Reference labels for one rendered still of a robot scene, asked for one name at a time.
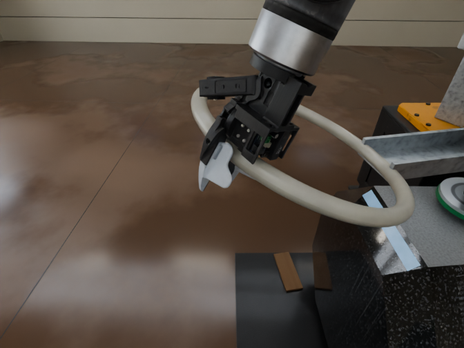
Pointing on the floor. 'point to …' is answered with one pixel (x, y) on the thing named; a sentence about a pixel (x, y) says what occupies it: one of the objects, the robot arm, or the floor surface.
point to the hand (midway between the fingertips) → (215, 177)
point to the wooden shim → (288, 271)
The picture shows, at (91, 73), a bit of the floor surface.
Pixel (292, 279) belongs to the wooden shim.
